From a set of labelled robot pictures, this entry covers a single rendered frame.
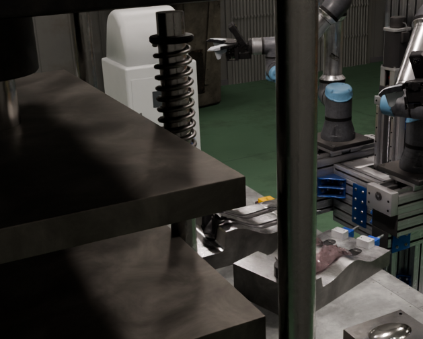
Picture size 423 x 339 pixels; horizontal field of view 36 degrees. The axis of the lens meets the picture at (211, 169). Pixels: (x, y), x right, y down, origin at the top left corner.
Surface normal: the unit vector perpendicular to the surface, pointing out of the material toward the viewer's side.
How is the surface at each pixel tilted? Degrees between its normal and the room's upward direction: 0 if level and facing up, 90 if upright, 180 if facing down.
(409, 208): 90
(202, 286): 0
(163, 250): 0
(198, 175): 0
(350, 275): 90
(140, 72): 90
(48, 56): 90
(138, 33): 71
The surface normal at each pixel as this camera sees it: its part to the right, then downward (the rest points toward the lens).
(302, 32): 0.16, 0.32
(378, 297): -0.04, -0.94
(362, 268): 0.69, 0.21
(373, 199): -0.89, 0.19
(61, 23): 0.46, 0.27
